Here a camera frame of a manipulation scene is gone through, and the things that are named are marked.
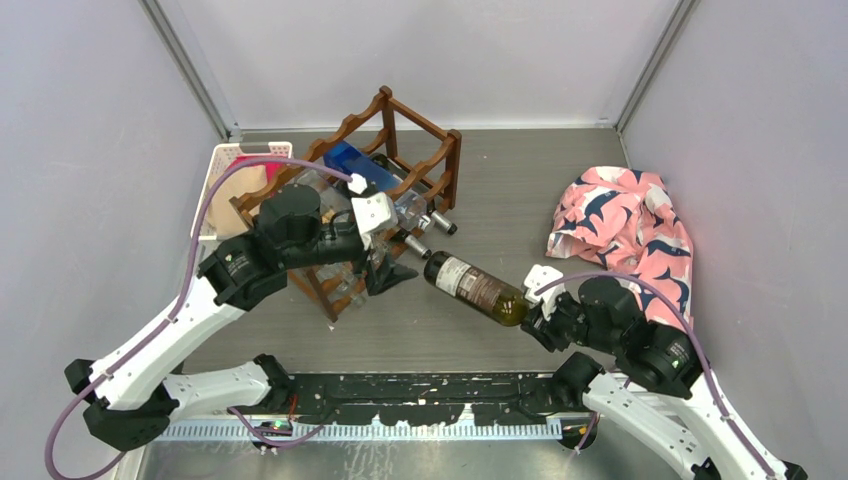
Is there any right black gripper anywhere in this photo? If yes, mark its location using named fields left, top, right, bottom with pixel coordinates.
left=520, top=287, right=620, bottom=353

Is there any clear slim glass bottle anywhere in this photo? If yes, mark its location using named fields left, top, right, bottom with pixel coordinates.
left=316, top=263, right=366, bottom=308

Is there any dark wine bottle cream label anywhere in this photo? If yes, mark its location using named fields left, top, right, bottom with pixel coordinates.
left=390, top=229, right=432, bottom=260

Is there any blue clear square bottle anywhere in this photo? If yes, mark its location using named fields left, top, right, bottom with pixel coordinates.
left=323, top=142, right=431, bottom=231

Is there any dark green wine bottle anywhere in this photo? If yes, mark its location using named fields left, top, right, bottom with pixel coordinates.
left=370, top=153, right=458, bottom=235

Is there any clear square slim bottle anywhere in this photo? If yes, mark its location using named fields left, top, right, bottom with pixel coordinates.
left=292, top=170, right=352, bottom=222

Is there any brown wooden wine rack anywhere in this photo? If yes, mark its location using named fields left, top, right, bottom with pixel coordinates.
left=230, top=85, right=462, bottom=323

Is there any olive green wine bottle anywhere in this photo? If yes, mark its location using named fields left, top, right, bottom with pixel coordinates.
left=423, top=251, right=530, bottom=327

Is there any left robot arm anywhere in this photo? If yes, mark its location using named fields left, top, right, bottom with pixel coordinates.
left=65, top=184, right=415, bottom=452

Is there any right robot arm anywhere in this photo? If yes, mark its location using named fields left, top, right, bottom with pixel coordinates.
left=521, top=265, right=808, bottom=479

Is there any pink shark print cloth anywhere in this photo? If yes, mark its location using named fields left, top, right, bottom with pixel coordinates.
left=546, top=166, right=694, bottom=328

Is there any beige cloth in basket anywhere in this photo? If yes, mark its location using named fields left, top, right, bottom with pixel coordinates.
left=201, top=165, right=270, bottom=240

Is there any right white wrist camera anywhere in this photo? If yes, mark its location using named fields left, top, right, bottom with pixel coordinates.
left=523, top=264, right=565, bottom=320

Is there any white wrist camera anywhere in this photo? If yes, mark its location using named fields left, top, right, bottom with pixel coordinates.
left=347, top=173, right=398, bottom=251
left=523, top=264, right=565, bottom=320

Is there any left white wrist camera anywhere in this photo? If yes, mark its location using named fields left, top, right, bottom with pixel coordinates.
left=347, top=173, right=398, bottom=251

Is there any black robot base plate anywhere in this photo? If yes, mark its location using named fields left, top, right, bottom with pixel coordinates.
left=235, top=372, right=602, bottom=427

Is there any white slotted cable duct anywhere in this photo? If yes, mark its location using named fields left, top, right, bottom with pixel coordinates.
left=156, top=418, right=562, bottom=442

